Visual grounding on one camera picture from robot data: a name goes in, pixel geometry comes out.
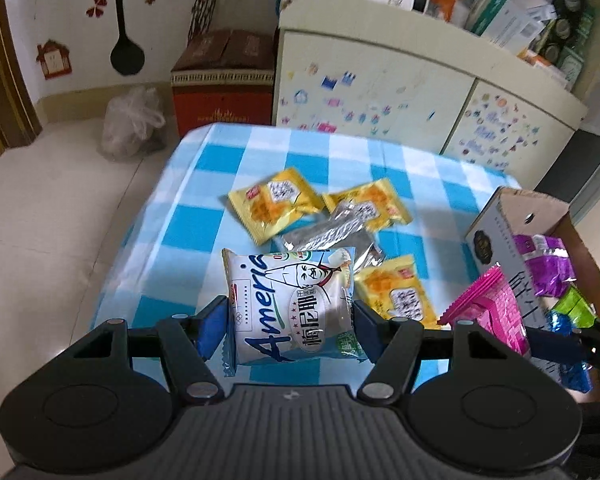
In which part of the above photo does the green snack bag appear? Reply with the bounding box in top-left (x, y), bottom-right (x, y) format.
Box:
top-left (553, 285), bottom-right (597, 328)

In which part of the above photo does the purple snack bag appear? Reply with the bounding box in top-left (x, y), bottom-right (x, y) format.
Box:
top-left (514, 234), bottom-right (576, 298)

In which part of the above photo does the pink snack packet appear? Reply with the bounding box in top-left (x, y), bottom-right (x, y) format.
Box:
top-left (438, 266), bottom-right (530, 356)

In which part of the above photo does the white blue snack bag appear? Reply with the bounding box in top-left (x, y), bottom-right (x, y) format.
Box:
top-left (222, 247), bottom-right (366, 377)

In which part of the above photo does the silver foil snack packet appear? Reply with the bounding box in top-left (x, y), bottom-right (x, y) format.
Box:
top-left (274, 203), bottom-right (385, 272)

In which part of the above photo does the blue foil snack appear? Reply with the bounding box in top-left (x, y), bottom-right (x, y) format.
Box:
top-left (546, 310), bottom-right (593, 393)

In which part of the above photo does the yellow snack packet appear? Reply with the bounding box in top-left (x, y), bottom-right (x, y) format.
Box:
top-left (322, 178), bottom-right (412, 232)
top-left (228, 168), bottom-right (325, 245)
top-left (354, 255), bottom-right (440, 330)

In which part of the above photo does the blue checkered tablecloth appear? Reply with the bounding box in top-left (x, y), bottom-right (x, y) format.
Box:
top-left (94, 124), bottom-right (514, 328)

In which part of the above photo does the cardboard box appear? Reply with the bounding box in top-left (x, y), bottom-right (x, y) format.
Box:
top-left (462, 186), bottom-right (600, 404)

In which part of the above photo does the clear plastic bag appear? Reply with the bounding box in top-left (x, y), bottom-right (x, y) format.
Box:
top-left (99, 87), bottom-right (166, 160)

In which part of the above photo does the red cardboard carton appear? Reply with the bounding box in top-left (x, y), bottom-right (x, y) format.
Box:
top-left (171, 29), bottom-right (275, 136)

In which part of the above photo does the cream cabinet with stickers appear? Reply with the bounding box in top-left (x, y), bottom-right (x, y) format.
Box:
top-left (273, 0), bottom-right (600, 188)

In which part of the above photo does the green white carton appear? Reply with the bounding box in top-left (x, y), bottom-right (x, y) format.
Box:
top-left (557, 4), bottom-right (595, 91)

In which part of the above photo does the white barcode box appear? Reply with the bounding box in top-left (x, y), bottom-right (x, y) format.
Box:
top-left (465, 0), bottom-right (548, 55)

